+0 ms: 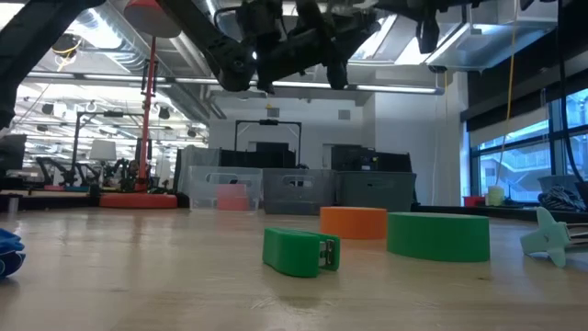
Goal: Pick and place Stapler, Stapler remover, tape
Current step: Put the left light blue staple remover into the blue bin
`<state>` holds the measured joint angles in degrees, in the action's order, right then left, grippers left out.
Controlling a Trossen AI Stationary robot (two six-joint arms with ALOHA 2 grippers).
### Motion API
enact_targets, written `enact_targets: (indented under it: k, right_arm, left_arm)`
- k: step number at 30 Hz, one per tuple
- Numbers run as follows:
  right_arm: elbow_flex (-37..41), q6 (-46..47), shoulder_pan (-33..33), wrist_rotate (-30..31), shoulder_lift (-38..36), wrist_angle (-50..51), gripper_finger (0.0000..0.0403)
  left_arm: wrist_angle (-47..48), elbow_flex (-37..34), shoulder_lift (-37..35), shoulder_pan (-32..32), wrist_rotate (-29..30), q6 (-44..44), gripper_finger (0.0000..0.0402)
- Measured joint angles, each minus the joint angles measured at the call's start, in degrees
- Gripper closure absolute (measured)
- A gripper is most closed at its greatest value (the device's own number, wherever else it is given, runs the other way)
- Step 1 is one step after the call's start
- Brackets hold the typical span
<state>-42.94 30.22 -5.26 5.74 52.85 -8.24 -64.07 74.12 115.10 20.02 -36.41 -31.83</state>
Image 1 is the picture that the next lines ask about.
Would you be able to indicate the large green stapler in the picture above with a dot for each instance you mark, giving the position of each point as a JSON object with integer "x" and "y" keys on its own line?
{"x": 289, "y": 252}

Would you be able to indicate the turquoise staple remover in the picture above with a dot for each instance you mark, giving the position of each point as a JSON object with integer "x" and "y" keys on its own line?
{"x": 549, "y": 239}

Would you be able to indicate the blue stapler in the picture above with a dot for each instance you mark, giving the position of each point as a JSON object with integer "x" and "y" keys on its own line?
{"x": 9, "y": 253}

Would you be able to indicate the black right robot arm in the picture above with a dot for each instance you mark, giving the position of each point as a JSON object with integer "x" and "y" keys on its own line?
{"x": 427, "y": 27}

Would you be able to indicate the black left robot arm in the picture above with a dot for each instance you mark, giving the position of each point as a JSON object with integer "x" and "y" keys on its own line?
{"x": 27, "y": 46}

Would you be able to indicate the orange tape roll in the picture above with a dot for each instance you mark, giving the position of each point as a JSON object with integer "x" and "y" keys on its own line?
{"x": 353, "y": 223}

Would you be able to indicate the green tape roll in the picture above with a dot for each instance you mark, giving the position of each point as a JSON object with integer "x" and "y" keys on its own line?
{"x": 438, "y": 236}

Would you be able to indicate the black equipment cabinet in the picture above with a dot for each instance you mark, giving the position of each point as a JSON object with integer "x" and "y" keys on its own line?
{"x": 367, "y": 158}

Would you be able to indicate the clear plastic bins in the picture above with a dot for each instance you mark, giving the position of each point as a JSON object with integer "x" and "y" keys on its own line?
{"x": 298, "y": 200}

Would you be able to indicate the teal plastic bin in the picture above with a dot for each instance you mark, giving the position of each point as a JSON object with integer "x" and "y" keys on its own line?
{"x": 376, "y": 190}

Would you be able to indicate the red pole stand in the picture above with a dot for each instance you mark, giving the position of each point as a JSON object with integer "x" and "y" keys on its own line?
{"x": 144, "y": 138}

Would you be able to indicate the red dome shade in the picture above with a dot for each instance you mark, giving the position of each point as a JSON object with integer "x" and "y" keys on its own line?
{"x": 151, "y": 16}

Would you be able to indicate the long ceiling light tube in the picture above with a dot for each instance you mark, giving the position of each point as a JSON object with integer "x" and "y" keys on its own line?
{"x": 115, "y": 77}

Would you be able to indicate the red container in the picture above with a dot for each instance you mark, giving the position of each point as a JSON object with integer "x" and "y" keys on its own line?
{"x": 473, "y": 201}

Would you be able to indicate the yellow-green cup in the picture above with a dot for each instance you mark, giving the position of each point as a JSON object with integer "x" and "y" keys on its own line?
{"x": 495, "y": 196}

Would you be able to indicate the background black robot arms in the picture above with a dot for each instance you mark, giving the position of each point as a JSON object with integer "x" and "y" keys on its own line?
{"x": 73, "y": 174}

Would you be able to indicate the striped cloth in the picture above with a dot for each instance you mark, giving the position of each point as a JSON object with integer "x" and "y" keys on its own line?
{"x": 558, "y": 200}

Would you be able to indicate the black monitor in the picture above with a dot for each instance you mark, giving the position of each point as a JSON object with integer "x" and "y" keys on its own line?
{"x": 11, "y": 151}

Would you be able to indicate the black gantry frame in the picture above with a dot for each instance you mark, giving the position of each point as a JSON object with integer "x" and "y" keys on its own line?
{"x": 268, "y": 122}

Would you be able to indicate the thin black frame stand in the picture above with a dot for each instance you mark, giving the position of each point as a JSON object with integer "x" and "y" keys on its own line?
{"x": 75, "y": 147}

